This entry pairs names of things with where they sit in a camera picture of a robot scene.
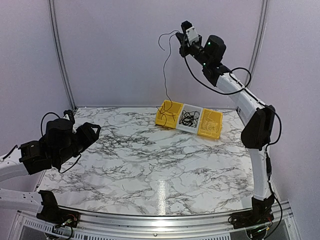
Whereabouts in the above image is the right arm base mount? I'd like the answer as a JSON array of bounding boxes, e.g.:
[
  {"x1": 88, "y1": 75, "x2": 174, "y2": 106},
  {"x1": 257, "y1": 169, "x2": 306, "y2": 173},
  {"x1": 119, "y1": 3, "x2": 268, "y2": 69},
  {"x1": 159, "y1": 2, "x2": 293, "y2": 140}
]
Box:
[{"x1": 228, "y1": 194, "x2": 275, "y2": 229}]

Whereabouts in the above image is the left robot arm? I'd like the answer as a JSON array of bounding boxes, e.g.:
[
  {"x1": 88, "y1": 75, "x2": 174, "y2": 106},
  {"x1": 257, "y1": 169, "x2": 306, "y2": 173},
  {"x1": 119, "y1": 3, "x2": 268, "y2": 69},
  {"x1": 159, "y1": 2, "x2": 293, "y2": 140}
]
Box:
[{"x1": 0, "y1": 118, "x2": 101, "y2": 223}]

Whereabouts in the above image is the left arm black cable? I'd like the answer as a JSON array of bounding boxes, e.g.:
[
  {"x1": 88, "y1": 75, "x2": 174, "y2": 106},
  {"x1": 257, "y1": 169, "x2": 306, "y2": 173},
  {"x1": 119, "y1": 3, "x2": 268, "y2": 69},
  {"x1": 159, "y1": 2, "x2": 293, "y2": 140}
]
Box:
[{"x1": 40, "y1": 111, "x2": 82, "y2": 175}]

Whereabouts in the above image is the aluminium front rail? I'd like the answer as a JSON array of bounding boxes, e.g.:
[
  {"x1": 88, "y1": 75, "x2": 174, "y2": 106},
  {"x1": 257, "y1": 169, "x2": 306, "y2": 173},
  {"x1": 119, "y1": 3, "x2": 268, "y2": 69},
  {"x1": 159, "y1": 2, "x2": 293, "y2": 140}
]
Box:
[{"x1": 8, "y1": 201, "x2": 301, "y2": 240}]

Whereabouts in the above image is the white translucent bin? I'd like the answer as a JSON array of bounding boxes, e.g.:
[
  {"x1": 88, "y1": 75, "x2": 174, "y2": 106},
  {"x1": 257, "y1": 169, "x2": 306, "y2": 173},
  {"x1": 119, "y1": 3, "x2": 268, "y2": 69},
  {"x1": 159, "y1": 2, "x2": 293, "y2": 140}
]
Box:
[{"x1": 176, "y1": 104, "x2": 203, "y2": 134}]

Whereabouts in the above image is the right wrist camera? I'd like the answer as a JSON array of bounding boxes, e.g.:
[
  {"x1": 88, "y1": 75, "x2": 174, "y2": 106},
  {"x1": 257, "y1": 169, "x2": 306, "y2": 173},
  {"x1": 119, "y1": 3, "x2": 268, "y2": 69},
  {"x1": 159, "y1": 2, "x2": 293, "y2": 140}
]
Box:
[{"x1": 181, "y1": 20, "x2": 199, "y2": 45}]

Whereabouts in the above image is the aluminium corner post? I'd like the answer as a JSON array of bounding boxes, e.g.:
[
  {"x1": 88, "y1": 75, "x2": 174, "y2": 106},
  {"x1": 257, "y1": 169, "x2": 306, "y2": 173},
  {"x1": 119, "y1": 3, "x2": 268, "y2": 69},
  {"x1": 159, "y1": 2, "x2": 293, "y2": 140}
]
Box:
[
  {"x1": 244, "y1": 0, "x2": 270, "y2": 88},
  {"x1": 47, "y1": 0, "x2": 77, "y2": 111}
]

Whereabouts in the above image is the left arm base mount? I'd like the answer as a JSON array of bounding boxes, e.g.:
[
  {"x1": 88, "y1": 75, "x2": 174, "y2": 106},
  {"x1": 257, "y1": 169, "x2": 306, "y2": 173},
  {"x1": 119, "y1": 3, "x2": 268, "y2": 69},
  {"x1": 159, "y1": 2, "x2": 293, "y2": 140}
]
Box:
[{"x1": 36, "y1": 190, "x2": 80, "y2": 228}]

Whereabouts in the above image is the right yellow bin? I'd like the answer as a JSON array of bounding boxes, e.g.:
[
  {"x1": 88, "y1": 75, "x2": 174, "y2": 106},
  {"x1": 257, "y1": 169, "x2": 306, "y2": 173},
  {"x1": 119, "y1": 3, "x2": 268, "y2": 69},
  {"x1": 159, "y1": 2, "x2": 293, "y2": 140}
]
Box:
[{"x1": 197, "y1": 108, "x2": 223, "y2": 140}]

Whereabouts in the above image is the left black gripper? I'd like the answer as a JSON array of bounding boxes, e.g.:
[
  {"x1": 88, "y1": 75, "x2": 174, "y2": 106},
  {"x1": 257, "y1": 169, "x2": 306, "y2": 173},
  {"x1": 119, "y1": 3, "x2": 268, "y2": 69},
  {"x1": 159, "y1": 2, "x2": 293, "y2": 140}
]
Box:
[{"x1": 55, "y1": 122, "x2": 101, "y2": 166}]

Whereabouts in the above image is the left yellow bin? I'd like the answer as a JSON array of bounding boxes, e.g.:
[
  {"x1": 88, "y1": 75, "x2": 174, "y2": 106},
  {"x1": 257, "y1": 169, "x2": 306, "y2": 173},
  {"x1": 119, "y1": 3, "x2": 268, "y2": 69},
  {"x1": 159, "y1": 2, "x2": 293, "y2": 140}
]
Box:
[{"x1": 155, "y1": 99, "x2": 184, "y2": 129}]

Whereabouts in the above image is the yellow bin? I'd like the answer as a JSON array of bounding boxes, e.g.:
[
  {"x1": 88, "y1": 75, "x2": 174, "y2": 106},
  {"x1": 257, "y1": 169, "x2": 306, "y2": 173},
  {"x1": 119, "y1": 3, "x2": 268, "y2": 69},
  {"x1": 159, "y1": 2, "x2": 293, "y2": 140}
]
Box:
[
  {"x1": 197, "y1": 108, "x2": 223, "y2": 140},
  {"x1": 155, "y1": 99, "x2": 184, "y2": 129}
]

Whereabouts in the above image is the pulled black cable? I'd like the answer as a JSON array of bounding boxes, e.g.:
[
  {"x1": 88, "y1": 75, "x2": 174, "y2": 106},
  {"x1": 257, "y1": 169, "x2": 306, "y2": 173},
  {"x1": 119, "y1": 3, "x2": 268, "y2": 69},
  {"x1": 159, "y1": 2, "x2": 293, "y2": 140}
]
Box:
[
  {"x1": 179, "y1": 109, "x2": 200, "y2": 127},
  {"x1": 159, "y1": 109, "x2": 177, "y2": 126}
]

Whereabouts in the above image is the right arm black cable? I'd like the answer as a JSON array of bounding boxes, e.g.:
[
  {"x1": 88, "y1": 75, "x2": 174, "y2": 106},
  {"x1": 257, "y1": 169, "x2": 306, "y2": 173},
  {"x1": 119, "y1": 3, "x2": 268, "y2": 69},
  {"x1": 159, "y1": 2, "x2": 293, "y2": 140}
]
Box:
[{"x1": 182, "y1": 34, "x2": 282, "y2": 146}]

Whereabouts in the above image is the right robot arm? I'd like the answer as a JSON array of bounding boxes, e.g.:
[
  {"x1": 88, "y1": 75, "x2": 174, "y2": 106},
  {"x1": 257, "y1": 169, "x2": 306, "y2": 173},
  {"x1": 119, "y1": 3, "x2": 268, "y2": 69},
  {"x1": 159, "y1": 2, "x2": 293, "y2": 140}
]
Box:
[{"x1": 175, "y1": 32, "x2": 276, "y2": 224}]

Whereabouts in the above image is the white thin cable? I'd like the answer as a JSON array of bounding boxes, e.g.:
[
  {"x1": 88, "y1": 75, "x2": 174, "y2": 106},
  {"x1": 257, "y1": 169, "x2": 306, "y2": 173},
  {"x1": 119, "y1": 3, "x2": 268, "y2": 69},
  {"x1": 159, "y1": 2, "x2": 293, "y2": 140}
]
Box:
[{"x1": 201, "y1": 113, "x2": 220, "y2": 133}]

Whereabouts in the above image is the left aluminium corner post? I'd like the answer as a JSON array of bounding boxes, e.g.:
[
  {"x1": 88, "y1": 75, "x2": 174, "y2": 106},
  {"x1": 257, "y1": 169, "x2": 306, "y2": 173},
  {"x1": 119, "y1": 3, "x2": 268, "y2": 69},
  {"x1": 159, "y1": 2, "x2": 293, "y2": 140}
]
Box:
[{"x1": 47, "y1": 0, "x2": 77, "y2": 111}]

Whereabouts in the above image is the right aluminium corner post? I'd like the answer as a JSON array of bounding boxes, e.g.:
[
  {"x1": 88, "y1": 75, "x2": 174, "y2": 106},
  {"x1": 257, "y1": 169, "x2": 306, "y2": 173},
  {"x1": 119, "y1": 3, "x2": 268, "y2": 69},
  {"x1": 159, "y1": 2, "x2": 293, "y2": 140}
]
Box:
[{"x1": 244, "y1": 0, "x2": 270, "y2": 88}]

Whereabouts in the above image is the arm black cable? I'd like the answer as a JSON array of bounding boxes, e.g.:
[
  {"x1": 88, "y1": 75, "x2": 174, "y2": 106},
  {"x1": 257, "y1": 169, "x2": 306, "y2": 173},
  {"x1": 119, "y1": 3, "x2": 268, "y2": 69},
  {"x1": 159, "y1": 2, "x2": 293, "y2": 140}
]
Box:
[
  {"x1": 40, "y1": 111, "x2": 82, "y2": 175},
  {"x1": 182, "y1": 34, "x2": 282, "y2": 146}
]

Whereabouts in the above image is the long thin black cable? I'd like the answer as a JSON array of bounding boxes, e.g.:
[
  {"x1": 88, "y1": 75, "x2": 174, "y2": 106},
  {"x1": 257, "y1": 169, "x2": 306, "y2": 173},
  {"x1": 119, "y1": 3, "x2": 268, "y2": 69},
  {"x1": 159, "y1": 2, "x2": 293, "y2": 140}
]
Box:
[{"x1": 156, "y1": 30, "x2": 180, "y2": 116}]

